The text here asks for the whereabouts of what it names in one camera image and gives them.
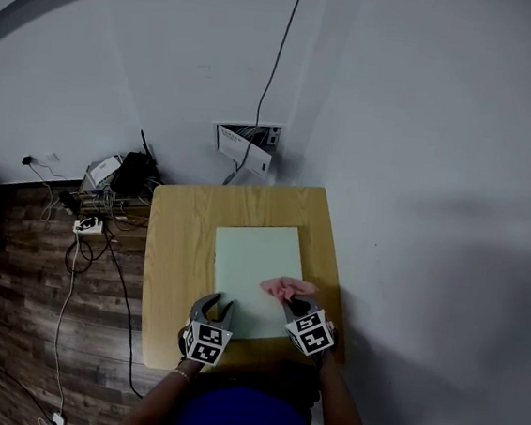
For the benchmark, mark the pink cloth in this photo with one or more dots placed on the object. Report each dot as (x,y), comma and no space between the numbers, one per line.
(286,287)

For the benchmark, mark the person's blue clothing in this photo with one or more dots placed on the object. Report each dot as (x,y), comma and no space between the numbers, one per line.
(244,419)

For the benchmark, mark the white network device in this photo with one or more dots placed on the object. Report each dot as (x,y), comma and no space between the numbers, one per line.
(102,171)

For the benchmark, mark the black wall plug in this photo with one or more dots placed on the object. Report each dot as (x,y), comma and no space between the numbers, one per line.
(27,160)

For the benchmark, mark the person's right forearm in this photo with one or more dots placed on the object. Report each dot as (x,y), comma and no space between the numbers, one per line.
(342,403)

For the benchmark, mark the pale green box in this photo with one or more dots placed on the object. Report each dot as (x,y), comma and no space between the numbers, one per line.
(250,271)

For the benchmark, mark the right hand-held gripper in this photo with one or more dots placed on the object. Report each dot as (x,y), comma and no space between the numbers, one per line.
(311,334)

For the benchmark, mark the white wall socket plate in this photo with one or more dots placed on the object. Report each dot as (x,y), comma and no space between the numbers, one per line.
(52,157)

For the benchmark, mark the recessed wall network box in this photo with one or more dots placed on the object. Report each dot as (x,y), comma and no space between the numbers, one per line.
(273,137)

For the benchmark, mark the black router with antennas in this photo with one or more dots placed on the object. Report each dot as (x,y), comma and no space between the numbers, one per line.
(131,176)

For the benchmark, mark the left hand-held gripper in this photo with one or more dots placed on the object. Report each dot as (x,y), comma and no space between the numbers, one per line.
(204,342)

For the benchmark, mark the person's left forearm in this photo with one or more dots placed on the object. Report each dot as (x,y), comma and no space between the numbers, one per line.
(155,407)

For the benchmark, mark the black power adapter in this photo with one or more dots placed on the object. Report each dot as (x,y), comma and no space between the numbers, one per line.
(68,201)

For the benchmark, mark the low wooden shelf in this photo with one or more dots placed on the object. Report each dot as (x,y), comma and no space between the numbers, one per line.
(131,209)

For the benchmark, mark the white power strip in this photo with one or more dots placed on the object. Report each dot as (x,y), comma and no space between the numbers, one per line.
(88,226)

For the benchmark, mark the small wooden table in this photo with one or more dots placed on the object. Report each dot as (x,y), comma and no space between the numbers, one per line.
(178,254)

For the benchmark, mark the small white floor adapter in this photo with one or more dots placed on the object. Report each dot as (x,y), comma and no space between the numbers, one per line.
(58,422)

